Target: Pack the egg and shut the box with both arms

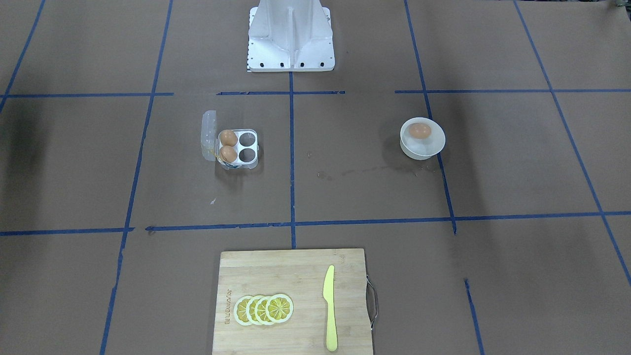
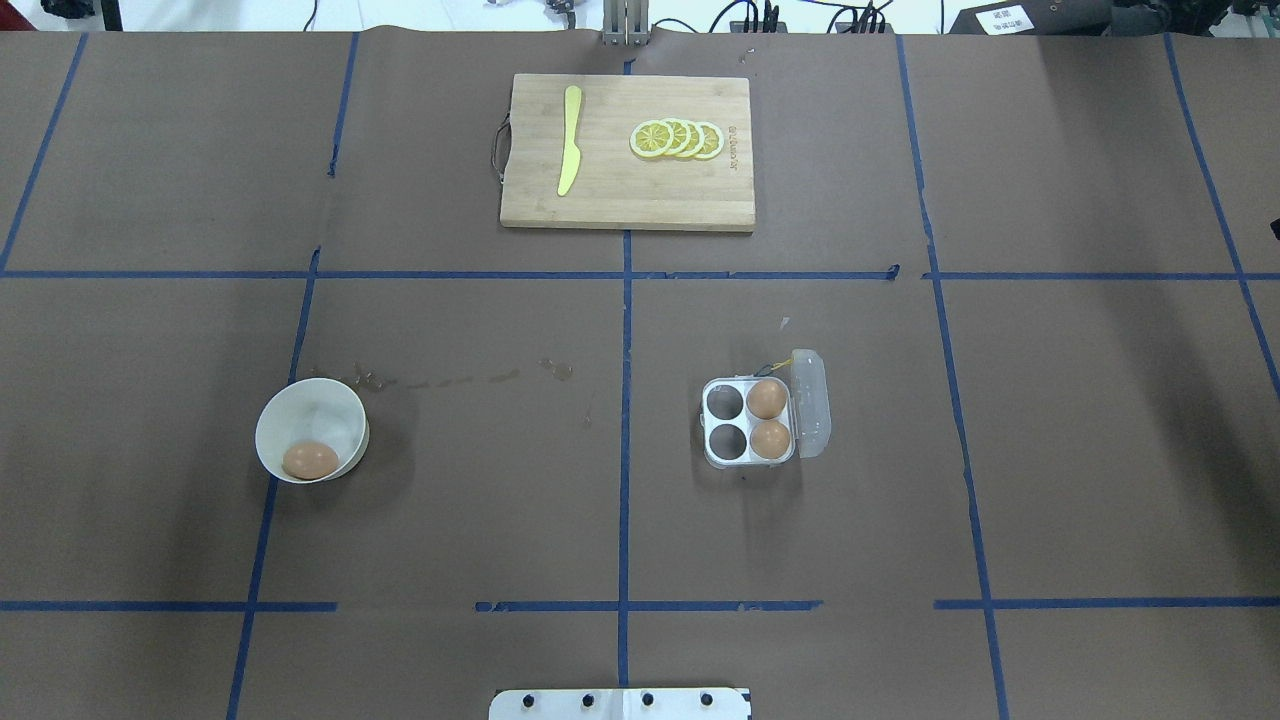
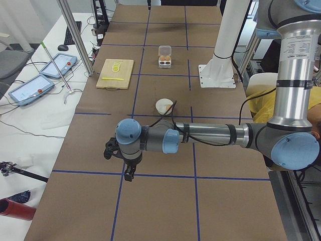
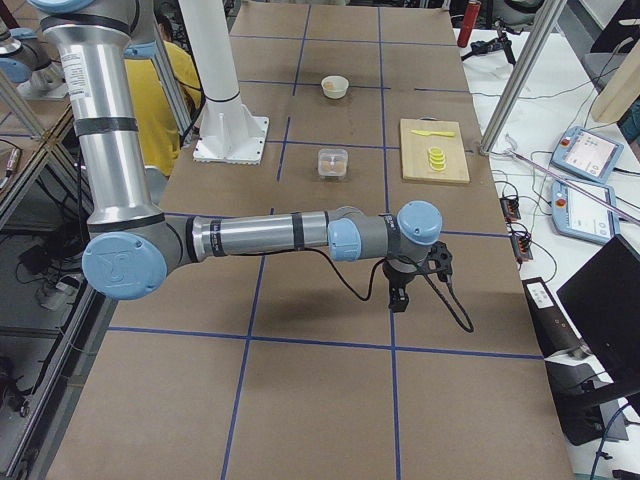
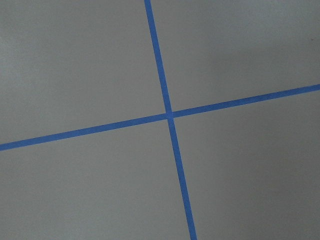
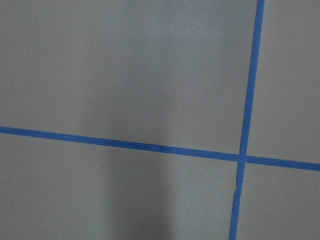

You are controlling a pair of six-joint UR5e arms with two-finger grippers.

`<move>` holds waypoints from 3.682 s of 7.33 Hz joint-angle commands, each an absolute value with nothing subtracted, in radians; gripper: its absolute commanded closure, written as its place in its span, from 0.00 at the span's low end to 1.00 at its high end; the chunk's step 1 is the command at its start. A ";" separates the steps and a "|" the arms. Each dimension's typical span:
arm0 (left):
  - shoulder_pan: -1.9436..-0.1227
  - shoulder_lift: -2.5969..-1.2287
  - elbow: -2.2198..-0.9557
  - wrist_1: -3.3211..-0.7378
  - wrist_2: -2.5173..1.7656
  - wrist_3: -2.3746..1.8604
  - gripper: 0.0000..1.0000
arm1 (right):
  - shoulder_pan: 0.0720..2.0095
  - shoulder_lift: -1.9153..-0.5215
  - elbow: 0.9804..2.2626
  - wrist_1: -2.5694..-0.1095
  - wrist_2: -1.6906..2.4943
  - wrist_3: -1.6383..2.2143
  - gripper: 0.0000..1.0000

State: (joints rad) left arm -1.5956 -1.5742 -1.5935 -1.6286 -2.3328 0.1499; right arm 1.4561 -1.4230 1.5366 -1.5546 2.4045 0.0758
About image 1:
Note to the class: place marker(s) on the clear plastic egg carton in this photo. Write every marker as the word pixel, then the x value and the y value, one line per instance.
pixel 247 147

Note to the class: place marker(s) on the brown egg from bowl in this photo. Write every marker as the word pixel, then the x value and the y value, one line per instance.
pixel 420 131

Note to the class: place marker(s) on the brown egg lower slot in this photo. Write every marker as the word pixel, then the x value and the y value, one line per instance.
pixel 228 154

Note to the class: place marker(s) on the brown egg slot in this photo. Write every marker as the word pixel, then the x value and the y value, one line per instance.
pixel 228 154
pixel 228 138

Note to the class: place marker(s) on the brown egg upper slot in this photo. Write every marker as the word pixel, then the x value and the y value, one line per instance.
pixel 228 138

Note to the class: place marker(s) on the bamboo cutting board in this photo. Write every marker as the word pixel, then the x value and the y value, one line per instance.
pixel 293 302

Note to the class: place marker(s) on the white round bowl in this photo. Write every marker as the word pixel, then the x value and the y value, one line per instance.
pixel 422 149

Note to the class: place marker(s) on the lemon slice top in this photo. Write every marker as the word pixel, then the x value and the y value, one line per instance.
pixel 280 308

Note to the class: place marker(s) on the lemon slice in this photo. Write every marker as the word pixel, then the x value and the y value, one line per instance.
pixel 241 311
pixel 260 311
pixel 280 308
pixel 250 310

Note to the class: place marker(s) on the yellow plastic knife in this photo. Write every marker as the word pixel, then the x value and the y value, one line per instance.
pixel 331 338

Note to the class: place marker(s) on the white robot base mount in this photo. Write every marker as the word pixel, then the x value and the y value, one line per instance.
pixel 290 36

